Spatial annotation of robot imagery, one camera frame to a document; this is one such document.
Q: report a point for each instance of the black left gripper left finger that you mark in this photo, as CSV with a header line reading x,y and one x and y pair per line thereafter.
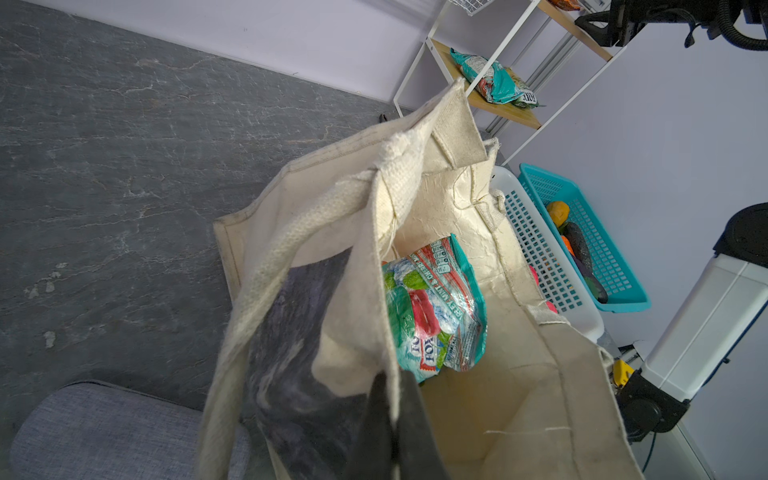
x,y
371,456

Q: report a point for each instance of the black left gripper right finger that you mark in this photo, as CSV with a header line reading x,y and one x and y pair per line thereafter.
x,y
418,457

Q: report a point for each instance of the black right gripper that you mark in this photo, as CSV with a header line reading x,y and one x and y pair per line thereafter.
x,y
618,25

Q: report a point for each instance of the cream canvas grocery bag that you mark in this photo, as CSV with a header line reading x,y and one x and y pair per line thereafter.
x,y
386,324

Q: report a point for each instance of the green pink snack bag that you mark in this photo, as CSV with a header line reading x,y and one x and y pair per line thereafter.
x,y
436,310

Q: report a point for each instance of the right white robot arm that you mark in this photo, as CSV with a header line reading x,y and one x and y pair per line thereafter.
x,y
731,293

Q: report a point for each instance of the orange Fox's candy bag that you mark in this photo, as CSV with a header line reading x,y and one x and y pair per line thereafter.
x,y
566,5

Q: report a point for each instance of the green Fox's candy bag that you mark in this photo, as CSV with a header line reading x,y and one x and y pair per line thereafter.
x,y
525,98

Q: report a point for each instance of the teal snack bag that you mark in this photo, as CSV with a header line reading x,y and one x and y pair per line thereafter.
x,y
496,86

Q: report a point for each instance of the white wooden two-tier shelf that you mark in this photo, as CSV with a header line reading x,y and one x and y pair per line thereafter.
x,y
441,54

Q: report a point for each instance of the white plastic fruit basket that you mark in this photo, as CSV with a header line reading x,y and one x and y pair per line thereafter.
x,y
559,282

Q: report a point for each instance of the yellow lemon in teal basket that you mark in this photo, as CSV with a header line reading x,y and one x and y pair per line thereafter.
x,y
558,212

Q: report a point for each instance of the teal plastic vegetable basket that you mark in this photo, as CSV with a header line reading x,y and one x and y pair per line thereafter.
x,y
626,293

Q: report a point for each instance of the dark cucumber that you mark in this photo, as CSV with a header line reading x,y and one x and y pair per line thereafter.
x,y
576,244

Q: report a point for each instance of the grey cloth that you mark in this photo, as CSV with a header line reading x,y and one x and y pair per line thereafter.
x,y
96,430

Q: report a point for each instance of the long white wire basket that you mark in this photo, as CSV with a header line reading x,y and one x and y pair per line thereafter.
x,y
471,7

